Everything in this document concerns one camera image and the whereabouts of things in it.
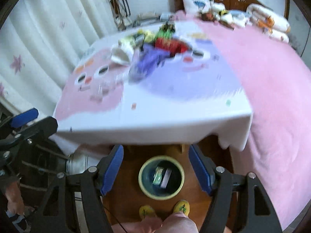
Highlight white tissue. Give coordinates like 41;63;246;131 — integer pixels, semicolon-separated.
111;39;135;66

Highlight yellow slipper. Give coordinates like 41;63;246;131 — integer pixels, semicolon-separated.
173;200;190;216
139;205;157;220

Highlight person's left hand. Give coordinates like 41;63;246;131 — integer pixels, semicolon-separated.
5;182;25;216

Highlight rolled cartoon quilt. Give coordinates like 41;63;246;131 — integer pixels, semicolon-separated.
246;4;290;43

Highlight right yellow slipper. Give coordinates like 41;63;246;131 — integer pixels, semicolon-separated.
173;200;190;216

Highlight green cream carton box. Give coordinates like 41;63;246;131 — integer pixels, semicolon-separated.
124;33;145;48

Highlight red gold envelope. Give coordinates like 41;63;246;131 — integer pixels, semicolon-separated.
155;37;189;56

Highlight cartoon printed tablecloth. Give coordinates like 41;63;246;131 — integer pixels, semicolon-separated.
52;21;252;155

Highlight plush toy pile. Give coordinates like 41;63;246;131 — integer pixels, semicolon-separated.
200;3;251;30

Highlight purple plastic bag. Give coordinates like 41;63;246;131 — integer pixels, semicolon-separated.
129;43;171;82

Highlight green paper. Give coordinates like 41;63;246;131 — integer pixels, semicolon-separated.
156;30;174;39

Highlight hanging bags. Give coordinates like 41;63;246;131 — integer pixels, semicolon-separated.
110;0;132;31

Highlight black gold wrapper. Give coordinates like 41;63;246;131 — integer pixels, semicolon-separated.
160;22;176;33

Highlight white printed pillow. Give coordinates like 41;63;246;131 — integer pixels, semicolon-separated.
182;0;213;15

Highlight pink clear plastic box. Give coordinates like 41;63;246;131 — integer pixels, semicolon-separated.
160;169;172;189

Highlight green snack wrapper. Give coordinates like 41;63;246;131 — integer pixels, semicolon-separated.
152;167;164;185

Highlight cream floral curtain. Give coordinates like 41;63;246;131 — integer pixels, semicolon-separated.
1;0;117;116

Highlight blue yellow-rimmed trash bin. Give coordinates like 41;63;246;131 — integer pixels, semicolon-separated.
138;155;185;201

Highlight stack of books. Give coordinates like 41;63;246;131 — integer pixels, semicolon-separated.
132;12;175;27

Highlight left yellow slipper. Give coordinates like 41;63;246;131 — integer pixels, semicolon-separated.
139;205;157;220

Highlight pink bed blanket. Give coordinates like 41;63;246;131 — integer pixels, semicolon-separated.
196;19;310;228

